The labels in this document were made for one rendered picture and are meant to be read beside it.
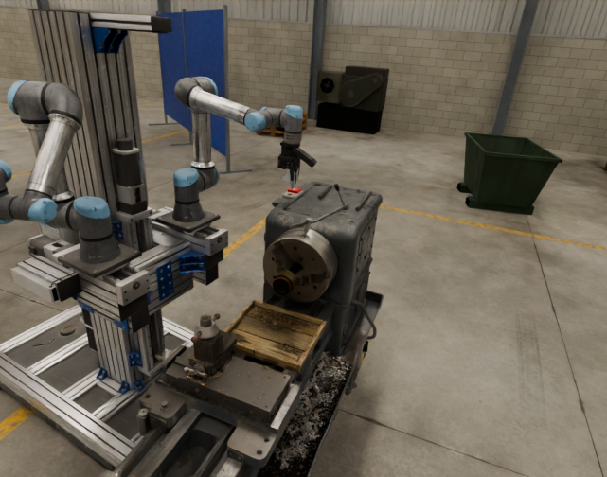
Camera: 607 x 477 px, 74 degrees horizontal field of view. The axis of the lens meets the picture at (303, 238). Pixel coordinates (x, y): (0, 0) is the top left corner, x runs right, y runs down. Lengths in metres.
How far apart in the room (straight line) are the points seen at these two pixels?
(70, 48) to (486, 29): 10.29
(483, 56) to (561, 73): 1.72
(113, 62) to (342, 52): 10.20
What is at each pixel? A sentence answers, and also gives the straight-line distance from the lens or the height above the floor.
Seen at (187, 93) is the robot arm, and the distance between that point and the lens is 1.89.
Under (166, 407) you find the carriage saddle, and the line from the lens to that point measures 1.46.
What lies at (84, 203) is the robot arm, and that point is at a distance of 1.72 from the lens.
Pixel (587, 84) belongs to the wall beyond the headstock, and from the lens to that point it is 11.62.
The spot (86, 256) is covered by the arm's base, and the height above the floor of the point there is 1.19.
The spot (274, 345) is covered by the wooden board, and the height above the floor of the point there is 0.88.
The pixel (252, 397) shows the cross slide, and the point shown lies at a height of 0.97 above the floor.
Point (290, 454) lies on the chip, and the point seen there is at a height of 0.54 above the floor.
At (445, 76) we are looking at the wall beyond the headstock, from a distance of 11.39.
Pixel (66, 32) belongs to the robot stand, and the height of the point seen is 1.96.
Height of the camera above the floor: 1.99
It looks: 26 degrees down
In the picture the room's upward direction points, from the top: 4 degrees clockwise
